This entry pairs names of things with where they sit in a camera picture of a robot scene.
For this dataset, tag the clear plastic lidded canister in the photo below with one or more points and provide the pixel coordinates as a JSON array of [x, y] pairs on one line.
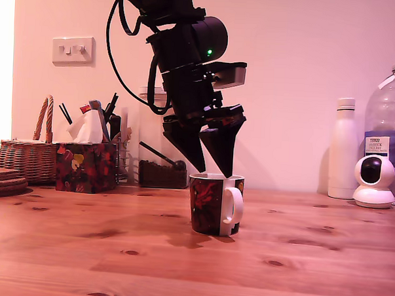
[[152, 129]]

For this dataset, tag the dark floral coffee mug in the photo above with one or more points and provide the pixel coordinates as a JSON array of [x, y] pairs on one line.
[[205, 204]]

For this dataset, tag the white tissue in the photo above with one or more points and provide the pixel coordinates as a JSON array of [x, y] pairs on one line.
[[85, 130]]

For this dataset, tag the white wall socket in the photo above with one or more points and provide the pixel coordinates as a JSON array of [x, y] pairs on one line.
[[74, 51]]

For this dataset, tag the blue grey flat tool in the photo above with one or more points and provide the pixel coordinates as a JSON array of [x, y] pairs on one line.
[[100, 117]]

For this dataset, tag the small red packet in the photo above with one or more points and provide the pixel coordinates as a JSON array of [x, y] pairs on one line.
[[84, 109]]

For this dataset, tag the thick black marker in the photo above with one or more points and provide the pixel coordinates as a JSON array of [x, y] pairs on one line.
[[115, 128]]

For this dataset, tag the thin black stick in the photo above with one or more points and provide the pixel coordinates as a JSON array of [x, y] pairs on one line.
[[68, 113], [64, 114]]

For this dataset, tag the large clear water bottle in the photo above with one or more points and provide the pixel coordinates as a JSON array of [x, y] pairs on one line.
[[389, 107]]

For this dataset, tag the dark floral tissue box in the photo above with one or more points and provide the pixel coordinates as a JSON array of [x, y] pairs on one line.
[[85, 167]]

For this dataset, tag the black coffee scoop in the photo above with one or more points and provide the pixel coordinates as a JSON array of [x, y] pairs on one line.
[[180, 166]]

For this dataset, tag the thin black pen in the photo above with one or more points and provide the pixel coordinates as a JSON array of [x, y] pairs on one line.
[[112, 102]]

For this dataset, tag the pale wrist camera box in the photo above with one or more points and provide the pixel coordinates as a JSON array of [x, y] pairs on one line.
[[235, 76]]

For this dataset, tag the dark coffee beans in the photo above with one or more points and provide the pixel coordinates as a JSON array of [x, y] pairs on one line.
[[157, 177]]

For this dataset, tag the white insulated bottle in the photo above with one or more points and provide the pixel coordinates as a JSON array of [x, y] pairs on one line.
[[343, 154]]

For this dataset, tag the small white round camera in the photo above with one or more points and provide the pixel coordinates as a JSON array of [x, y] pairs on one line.
[[374, 191]]

